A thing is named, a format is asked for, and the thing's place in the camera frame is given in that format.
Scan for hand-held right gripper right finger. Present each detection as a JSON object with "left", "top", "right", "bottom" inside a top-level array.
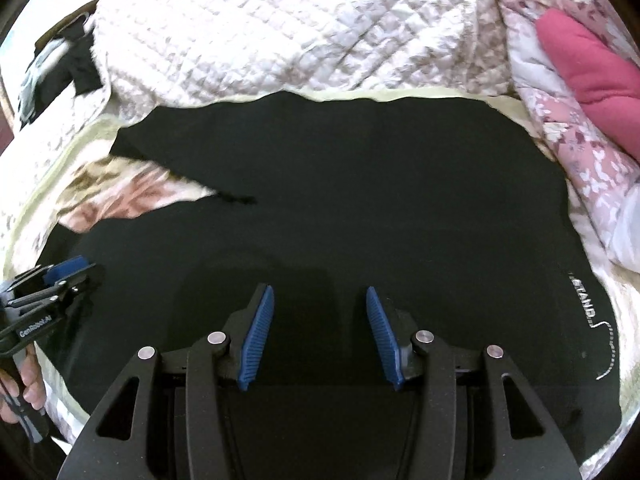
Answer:
[{"left": 365, "top": 286, "right": 583, "bottom": 480}]

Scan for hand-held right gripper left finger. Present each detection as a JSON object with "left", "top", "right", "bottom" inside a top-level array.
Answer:
[{"left": 56, "top": 282, "right": 276, "bottom": 480}]

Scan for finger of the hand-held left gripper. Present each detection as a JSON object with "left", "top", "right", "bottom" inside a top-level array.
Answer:
[
  {"left": 0, "top": 256, "right": 97, "bottom": 302},
  {"left": 10, "top": 265, "right": 107, "bottom": 322}
]

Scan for black pants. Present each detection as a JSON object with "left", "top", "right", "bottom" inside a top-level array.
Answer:
[{"left": 37, "top": 89, "right": 623, "bottom": 480}]

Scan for person's left hand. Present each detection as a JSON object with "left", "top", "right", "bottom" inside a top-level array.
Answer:
[{"left": 0, "top": 346, "right": 48, "bottom": 425}]

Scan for floral fleece blanket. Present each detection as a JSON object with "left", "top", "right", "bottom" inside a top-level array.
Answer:
[{"left": 0, "top": 87, "right": 640, "bottom": 471}]

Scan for pile of dark clothes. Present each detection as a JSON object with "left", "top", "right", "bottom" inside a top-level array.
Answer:
[{"left": 16, "top": 35, "right": 75, "bottom": 130}]

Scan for black garment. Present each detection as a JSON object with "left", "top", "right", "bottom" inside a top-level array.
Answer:
[{"left": 57, "top": 22, "right": 104, "bottom": 97}]

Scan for wooden headboard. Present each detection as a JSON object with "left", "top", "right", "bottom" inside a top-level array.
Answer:
[{"left": 36, "top": 0, "right": 103, "bottom": 46}]

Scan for pink floral quilt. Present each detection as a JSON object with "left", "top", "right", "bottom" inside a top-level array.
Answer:
[{"left": 495, "top": 0, "right": 640, "bottom": 266}]

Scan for white quilted bedspread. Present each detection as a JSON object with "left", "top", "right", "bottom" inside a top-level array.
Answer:
[{"left": 0, "top": 0, "right": 531, "bottom": 256}]

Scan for pink pillow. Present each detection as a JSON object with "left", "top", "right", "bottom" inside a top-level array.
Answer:
[{"left": 536, "top": 9, "right": 640, "bottom": 153}]

